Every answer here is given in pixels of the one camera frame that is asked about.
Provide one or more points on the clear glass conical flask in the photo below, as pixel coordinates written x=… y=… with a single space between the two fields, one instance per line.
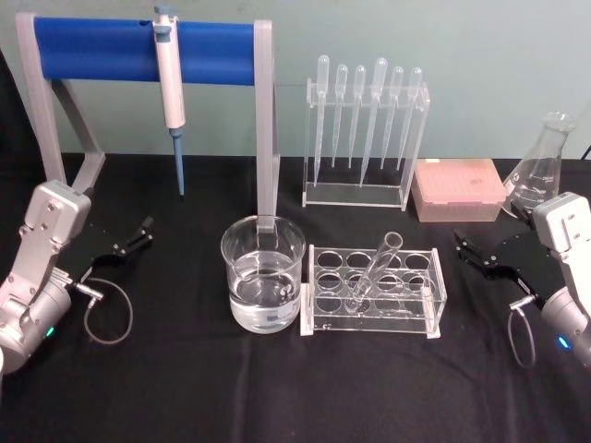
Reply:
x=542 y=171

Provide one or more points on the black table cloth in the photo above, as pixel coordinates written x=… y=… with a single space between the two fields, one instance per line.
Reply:
x=184 y=392

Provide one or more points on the clear plastic transfer pipette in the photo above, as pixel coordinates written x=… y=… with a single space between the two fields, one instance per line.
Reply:
x=379 y=74
x=396 y=80
x=322 y=69
x=359 y=79
x=415 y=80
x=341 y=78

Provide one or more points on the pink pipette tip box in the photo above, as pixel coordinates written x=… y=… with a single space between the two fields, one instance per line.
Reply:
x=457 y=189

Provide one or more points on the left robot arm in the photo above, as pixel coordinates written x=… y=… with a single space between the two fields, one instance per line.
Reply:
x=44 y=231

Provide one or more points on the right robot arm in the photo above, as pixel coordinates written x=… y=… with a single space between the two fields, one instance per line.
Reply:
x=565 y=231

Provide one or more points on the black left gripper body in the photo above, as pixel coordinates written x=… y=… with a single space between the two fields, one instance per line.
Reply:
x=99 y=240

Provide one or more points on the clear acrylic pipette rack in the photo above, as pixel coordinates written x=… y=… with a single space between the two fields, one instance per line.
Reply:
x=415 y=138

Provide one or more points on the glass beaker with water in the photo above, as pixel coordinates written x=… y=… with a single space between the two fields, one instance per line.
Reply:
x=263 y=295

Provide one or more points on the grey stand with blue bar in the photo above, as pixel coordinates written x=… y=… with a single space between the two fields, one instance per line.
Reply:
x=92 y=51

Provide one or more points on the white and blue micropipette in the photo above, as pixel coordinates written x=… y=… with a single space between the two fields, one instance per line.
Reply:
x=169 y=83

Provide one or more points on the clear acrylic test tube rack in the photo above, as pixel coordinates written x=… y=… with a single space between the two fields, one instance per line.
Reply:
x=415 y=318

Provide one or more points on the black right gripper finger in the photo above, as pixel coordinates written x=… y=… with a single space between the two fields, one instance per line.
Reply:
x=473 y=263
x=464 y=240

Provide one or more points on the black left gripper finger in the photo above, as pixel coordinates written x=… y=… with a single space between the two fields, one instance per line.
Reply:
x=144 y=225
x=134 y=244

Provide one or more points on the clear glass test tube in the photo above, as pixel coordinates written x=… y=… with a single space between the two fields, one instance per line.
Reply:
x=374 y=270

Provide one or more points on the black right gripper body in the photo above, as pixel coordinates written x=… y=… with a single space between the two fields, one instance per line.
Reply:
x=519 y=258

